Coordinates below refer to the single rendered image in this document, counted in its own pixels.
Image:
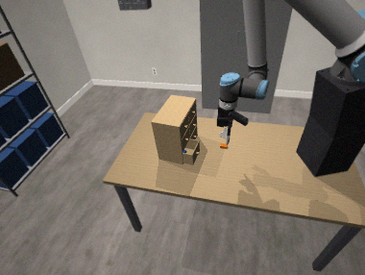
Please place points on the dark brown chest of drawers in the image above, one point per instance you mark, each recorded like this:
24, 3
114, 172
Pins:
166, 127

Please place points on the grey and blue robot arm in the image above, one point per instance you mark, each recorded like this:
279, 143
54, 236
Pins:
336, 20

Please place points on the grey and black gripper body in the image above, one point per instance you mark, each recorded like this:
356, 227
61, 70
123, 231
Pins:
222, 118

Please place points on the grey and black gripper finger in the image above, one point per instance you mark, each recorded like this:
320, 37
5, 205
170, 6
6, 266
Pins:
226, 134

